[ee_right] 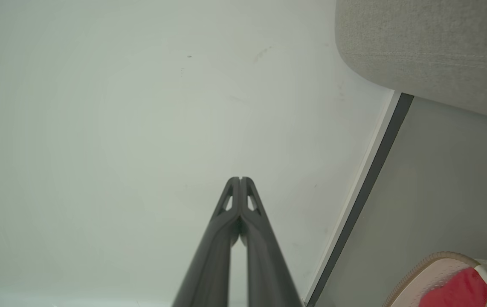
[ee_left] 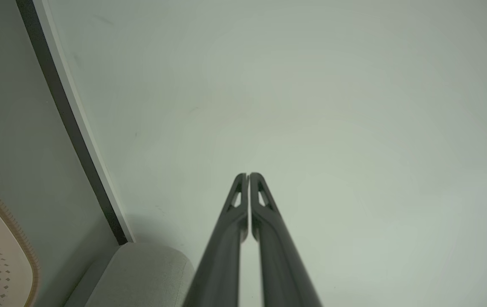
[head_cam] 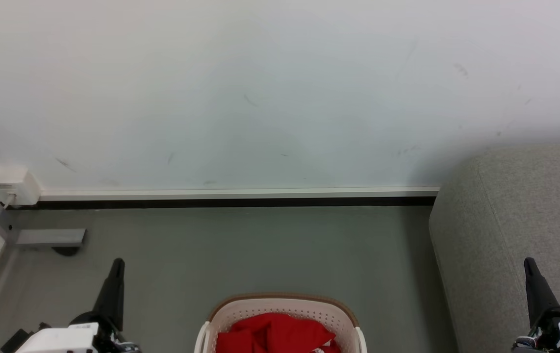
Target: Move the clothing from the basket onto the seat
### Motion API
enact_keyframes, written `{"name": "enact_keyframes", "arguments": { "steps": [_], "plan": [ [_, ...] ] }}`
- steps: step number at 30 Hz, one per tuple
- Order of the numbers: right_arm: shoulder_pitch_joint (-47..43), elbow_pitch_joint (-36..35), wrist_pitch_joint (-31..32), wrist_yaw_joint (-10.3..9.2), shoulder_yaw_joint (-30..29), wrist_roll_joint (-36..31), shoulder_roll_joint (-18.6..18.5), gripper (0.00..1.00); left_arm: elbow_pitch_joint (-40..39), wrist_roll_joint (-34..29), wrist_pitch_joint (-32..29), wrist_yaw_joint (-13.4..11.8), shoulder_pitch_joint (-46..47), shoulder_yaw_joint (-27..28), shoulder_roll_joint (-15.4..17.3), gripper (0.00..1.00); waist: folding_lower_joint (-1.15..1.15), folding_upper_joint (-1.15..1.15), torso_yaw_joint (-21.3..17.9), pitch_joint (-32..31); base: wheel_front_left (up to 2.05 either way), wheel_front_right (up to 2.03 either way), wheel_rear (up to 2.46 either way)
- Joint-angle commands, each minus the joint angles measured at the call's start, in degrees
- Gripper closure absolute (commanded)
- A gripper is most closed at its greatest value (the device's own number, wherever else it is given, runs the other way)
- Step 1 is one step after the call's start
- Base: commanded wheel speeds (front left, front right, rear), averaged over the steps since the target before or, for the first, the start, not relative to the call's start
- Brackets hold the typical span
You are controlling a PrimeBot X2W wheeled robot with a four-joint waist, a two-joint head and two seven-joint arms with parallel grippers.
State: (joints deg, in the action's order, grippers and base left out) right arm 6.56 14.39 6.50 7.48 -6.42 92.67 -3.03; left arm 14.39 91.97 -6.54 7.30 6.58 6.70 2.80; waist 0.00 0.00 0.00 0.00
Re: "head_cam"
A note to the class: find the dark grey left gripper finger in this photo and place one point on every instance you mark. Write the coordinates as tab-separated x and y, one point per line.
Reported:
113	294

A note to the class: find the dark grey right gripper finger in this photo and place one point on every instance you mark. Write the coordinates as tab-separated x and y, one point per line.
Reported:
537	294

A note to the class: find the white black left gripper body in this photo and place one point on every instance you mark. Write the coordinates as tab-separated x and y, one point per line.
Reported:
59	339

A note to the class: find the red and white garment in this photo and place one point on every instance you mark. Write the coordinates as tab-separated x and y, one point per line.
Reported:
275	333

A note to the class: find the grey fabric sofa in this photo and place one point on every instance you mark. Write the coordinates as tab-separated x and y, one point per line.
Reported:
515	235

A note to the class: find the black round foot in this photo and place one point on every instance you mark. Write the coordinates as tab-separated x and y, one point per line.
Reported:
66	251

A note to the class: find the grey metal furniture leg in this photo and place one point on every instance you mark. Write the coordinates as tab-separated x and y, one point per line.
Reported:
49	237

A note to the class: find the cream laundry basket brown rim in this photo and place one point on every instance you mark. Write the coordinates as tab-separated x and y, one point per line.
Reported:
309	311

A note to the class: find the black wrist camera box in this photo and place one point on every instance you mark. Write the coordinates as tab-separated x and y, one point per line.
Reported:
15	340

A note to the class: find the white wall outlet box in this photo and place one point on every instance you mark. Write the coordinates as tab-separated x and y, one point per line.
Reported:
12	182

